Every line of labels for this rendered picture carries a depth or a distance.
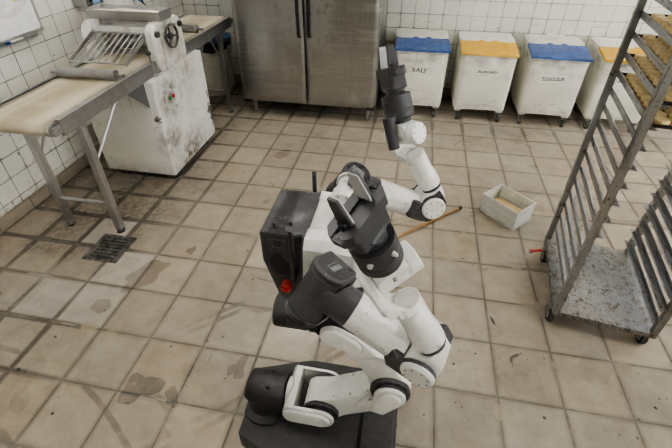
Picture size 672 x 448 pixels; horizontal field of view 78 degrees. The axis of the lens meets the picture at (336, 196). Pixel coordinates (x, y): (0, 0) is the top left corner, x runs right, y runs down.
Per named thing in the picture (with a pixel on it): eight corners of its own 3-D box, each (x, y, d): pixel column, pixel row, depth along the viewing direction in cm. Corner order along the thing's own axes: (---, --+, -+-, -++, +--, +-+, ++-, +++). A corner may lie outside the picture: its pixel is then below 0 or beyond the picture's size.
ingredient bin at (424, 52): (389, 116, 449) (395, 44, 404) (391, 94, 500) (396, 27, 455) (440, 120, 443) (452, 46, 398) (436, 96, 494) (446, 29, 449)
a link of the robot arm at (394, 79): (396, 65, 128) (404, 103, 132) (367, 73, 126) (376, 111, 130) (415, 61, 117) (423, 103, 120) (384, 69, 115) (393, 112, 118)
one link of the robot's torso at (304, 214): (262, 328, 120) (247, 235, 99) (293, 249, 147) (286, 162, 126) (364, 345, 116) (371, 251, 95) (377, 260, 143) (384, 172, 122)
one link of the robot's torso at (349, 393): (293, 417, 163) (388, 387, 139) (305, 370, 179) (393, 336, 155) (320, 436, 168) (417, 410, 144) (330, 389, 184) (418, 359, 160)
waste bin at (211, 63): (245, 83, 528) (237, 29, 489) (228, 100, 485) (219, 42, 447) (205, 80, 536) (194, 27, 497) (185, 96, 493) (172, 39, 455)
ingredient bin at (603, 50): (579, 130, 422) (608, 54, 377) (566, 105, 473) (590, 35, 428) (638, 136, 412) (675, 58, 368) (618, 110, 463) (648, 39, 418)
